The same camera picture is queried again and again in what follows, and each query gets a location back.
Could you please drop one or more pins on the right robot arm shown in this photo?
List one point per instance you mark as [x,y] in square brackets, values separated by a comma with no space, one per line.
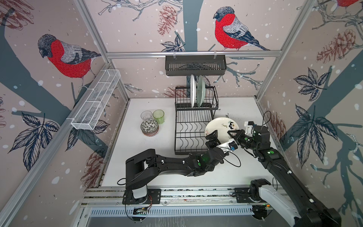
[303,209]

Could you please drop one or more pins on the pink floral bowl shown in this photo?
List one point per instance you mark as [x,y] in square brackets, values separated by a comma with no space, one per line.
[149,125]

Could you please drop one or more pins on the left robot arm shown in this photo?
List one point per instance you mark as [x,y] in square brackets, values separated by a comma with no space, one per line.
[147,165]

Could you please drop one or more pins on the black hanging wire shelf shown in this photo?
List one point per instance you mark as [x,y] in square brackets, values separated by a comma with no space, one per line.
[187,65]

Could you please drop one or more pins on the white mesh wall basket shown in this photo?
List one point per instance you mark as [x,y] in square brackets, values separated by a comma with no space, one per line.
[93,107]

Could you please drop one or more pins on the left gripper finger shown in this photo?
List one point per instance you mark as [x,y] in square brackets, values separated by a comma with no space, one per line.
[211,144]
[213,136]

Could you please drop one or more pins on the clear glass tumbler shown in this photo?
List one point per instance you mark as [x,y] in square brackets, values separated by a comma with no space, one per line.
[145,115]

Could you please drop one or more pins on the aluminium top crossbar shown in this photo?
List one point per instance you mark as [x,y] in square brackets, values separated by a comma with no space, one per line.
[143,55]

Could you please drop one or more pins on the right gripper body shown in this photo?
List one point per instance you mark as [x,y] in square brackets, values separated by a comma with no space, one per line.
[253,144]

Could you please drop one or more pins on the white plate middle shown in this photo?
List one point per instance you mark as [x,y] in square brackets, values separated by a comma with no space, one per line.
[193,91]

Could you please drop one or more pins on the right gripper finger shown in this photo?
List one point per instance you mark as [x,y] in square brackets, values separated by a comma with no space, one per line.
[236,134]
[241,140]

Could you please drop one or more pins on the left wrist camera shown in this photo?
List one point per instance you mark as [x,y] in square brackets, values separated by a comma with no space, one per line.
[230,145]

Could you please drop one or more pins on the cream plate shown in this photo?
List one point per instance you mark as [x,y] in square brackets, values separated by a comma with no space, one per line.
[222,125]

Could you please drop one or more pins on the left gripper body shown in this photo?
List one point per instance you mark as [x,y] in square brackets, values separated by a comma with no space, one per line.
[209,169]

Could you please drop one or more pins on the green plate right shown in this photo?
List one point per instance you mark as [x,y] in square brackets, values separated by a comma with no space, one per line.
[201,90]

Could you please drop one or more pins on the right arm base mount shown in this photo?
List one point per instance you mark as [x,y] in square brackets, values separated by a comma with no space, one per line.
[246,195]

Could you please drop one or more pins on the black two-tier dish rack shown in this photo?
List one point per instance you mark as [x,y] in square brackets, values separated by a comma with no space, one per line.
[191,120]

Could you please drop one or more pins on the aluminium front rail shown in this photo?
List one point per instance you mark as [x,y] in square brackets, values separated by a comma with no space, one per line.
[170,196]

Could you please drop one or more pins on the green glass tumbler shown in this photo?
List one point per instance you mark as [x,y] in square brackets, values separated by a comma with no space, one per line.
[158,115]

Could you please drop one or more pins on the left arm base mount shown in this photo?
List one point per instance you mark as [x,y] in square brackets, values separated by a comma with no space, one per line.
[143,195]

